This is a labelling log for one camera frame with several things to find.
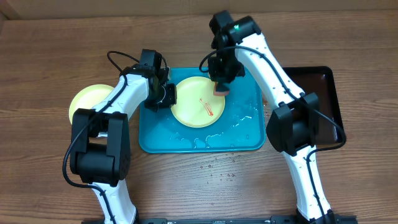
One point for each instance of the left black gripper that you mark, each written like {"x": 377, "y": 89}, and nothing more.
{"x": 171, "y": 100}

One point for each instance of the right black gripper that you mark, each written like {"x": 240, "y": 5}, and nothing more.
{"x": 218, "y": 76}

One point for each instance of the red black sponge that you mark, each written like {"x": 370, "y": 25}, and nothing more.
{"x": 221, "y": 89}

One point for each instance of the yellow-green plate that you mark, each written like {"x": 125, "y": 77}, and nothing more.
{"x": 197, "y": 106}
{"x": 89, "y": 97}

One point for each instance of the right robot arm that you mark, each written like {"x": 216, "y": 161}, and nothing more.
{"x": 240, "y": 47}

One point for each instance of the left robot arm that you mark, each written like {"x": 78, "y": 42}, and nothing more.
{"x": 99, "y": 155}

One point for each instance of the teal plastic tray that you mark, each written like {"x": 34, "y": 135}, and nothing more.
{"x": 241, "y": 127}

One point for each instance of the black rectangular tray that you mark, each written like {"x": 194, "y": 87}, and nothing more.
{"x": 319, "y": 80}

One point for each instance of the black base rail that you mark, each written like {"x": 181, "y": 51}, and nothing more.
{"x": 275, "y": 219}

